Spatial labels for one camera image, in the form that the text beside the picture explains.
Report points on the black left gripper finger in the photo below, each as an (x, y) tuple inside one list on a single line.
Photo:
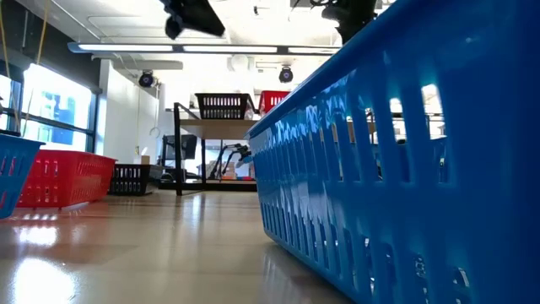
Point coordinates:
[(202, 17), (173, 21)]

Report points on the black plastic basket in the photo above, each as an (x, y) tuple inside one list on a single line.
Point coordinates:
[(157, 173), (223, 113)]

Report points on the red plastic basket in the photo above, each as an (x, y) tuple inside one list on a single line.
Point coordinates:
[(84, 181), (265, 105)]

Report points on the blue plastic basket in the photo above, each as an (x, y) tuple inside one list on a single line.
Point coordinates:
[(464, 236), (25, 186)]

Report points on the black background robot arm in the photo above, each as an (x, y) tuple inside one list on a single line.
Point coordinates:
[(242, 151)]

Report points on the long ceiling light fixture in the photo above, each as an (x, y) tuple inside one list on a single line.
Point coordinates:
[(228, 49)]

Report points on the black monitor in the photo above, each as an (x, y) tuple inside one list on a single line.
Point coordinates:
[(190, 145)]

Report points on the large window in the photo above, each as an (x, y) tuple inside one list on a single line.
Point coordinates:
[(63, 110)]

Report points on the small cardboard box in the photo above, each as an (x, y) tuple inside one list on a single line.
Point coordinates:
[(145, 159)]

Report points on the black round ceiling camera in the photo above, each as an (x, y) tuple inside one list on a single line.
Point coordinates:
[(286, 75), (146, 79)]

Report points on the black metal table frame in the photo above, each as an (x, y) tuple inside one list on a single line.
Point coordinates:
[(228, 186)]

